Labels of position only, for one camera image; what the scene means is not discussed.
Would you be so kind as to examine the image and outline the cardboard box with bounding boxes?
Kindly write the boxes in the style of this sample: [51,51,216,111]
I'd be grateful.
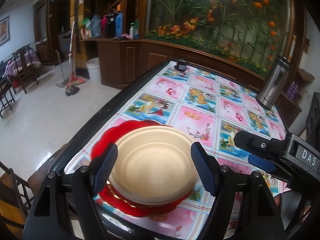
[297,68,316,83]

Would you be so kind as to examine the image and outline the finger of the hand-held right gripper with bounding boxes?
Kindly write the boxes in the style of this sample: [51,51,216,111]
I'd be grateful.
[234,130,288,161]
[248,154,292,183]

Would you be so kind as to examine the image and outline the dark wooden chair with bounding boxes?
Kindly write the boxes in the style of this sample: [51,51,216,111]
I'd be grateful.
[0,76,16,118]

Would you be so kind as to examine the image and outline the gold-rimmed red glass plate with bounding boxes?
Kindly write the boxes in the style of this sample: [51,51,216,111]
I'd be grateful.
[99,184,192,217]

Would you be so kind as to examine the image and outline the purple packets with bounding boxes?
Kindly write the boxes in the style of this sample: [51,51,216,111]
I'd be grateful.
[287,82,300,101]

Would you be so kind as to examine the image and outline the brown wooden chair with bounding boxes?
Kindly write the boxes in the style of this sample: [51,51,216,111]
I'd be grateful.
[0,160,36,240]

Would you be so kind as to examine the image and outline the blue thermos jug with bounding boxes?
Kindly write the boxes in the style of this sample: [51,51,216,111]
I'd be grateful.
[115,11,124,39]

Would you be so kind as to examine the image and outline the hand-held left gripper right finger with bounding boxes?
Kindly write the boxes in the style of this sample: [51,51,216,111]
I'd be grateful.
[190,142,287,240]

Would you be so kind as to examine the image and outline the small black jar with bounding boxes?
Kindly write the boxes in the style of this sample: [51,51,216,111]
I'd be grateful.
[174,59,189,71]

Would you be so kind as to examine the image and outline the stainless steel thermos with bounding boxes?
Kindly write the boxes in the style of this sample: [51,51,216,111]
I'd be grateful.
[255,56,291,111]

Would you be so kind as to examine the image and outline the white bucket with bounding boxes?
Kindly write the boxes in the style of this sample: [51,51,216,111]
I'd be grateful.
[86,57,101,85]

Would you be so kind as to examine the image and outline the framed wall painting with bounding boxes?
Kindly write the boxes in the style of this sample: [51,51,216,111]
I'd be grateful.
[0,15,11,47]

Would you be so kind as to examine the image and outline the grey dustpan with handle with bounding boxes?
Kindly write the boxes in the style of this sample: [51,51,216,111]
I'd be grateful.
[55,50,70,89]

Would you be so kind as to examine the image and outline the wooden cabinet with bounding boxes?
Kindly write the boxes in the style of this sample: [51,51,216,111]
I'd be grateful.
[96,38,303,128]

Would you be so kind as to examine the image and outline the black pitcher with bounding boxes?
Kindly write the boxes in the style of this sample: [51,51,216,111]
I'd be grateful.
[104,12,117,39]

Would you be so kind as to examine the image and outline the black-edged dining table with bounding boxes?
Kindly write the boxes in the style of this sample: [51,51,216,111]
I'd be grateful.
[49,59,300,240]

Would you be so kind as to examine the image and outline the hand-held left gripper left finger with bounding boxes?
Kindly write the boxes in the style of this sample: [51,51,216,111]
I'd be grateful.
[22,142,118,240]

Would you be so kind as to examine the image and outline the grey-blue bag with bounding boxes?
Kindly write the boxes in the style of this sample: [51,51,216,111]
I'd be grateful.
[90,15,103,38]

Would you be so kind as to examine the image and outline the wicker basket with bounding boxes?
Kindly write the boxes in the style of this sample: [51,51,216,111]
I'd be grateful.
[36,37,51,66]

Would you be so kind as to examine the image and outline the cream disposable bowl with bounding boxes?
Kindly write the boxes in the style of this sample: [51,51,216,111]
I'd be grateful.
[109,126,206,204]

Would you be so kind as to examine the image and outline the wooden chair with purple cloth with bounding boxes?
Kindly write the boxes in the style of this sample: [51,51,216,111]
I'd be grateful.
[4,44,41,95]

